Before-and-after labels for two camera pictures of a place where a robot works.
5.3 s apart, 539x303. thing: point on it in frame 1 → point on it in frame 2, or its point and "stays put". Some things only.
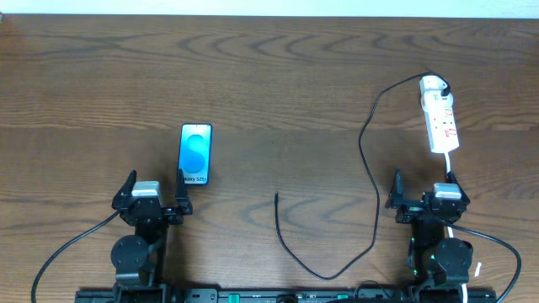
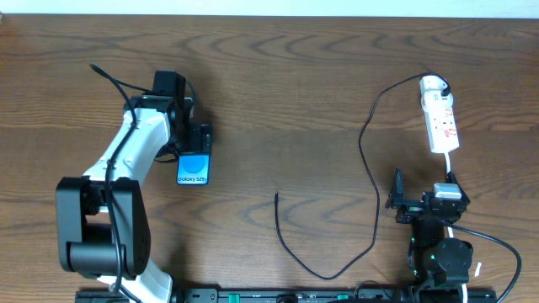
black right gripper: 424,208 stays put
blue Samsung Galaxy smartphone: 195,149 stays put
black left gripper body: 152,213 → 199,140
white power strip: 440,122 stays put
